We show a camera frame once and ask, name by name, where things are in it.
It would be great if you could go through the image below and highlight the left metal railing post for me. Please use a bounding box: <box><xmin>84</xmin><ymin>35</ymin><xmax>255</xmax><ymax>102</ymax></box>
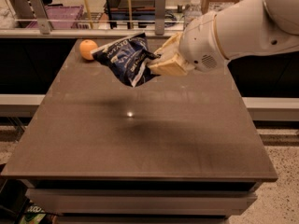
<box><xmin>30</xmin><ymin>0</ymin><xmax>52</xmax><ymax>35</ymax></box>

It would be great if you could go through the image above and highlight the blue kettle chip bag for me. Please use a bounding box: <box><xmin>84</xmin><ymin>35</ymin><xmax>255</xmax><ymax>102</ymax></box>
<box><xmin>91</xmin><ymin>33</ymin><xmax>159</xmax><ymax>87</ymax></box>

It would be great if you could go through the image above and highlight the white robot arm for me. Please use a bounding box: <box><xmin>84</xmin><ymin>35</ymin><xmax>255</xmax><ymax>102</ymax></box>
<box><xmin>148</xmin><ymin>0</ymin><xmax>299</xmax><ymax>76</ymax></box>

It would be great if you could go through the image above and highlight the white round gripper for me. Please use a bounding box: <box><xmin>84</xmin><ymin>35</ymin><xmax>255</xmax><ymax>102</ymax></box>
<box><xmin>147</xmin><ymin>12</ymin><xmax>228</xmax><ymax>77</ymax></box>

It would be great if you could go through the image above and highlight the orange fruit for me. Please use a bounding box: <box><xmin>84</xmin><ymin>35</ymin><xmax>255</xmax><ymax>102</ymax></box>
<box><xmin>79</xmin><ymin>39</ymin><xmax>97</xmax><ymax>61</ymax></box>

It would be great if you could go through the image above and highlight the orange and blue cart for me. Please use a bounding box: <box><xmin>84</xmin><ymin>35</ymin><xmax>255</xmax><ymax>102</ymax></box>
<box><xmin>104</xmin><ymin>0</ymin><xmax>155</xmax><ymax>29</ymax></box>

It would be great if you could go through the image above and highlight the yellow broom stick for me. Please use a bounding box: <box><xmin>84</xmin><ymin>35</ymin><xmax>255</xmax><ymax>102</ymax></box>
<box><xmin>84</xmin><ymin>0</ymin><xmax>93</xmax><ymax>29</ymax></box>

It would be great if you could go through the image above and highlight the clear water bottle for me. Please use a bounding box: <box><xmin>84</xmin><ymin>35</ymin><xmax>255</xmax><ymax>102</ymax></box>
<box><xmin>183</xmin><ymin>0</ymin><xmax>202</xmax><ymax>28</ymax></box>

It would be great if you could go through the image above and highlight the metal railing post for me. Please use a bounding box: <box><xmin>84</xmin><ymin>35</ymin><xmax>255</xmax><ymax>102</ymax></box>
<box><xmin>30</xmin><ymin>0</ymin><xmax>52</xmax><ymax>35</ymax></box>
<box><xmin>155</xmin><ymin>0</ymin><xmax>165</xmax><ymax>35</ymax></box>

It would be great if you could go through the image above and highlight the green package under table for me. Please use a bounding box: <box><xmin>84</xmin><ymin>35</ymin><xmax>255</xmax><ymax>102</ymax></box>
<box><xmin>19</xmin><ymin>204</ymin><xmax>46</xmax><ymax>224</ymax></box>

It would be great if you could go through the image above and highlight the middle metal railing post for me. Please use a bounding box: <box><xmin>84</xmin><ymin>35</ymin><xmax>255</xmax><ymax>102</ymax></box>
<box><xmin>155</xmin><ymin>0</ymin><xmax>165</xmax><ymax>35</ymax></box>

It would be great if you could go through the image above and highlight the purple plastic crate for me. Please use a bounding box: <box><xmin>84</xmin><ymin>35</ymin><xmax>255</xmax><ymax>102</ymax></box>
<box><xmin>25</xmin><ymin>4</ymin><xmax>85</xmax><ymax>30</ymax></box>

